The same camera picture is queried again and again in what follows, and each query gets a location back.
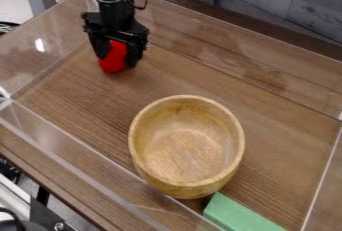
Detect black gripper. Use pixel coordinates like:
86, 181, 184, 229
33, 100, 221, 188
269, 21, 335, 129
81, 12, 149, 68

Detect red felt fruit green leaf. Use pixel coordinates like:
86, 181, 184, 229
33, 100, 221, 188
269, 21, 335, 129
98, 40, 127, 73

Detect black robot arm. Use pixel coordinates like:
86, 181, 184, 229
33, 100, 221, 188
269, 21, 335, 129
81, 0, 149, 73

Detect clear acrylic tray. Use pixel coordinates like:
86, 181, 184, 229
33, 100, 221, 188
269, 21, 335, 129
0, 0, 342, 231

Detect wooden bowl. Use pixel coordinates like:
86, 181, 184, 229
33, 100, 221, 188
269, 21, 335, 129
128, 95, 245, 199

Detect green block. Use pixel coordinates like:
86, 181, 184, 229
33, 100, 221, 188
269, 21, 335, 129
203, 192, 287, 231

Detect black clamp with cable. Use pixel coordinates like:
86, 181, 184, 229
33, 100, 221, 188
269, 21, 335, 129
0, 197, 77, 231

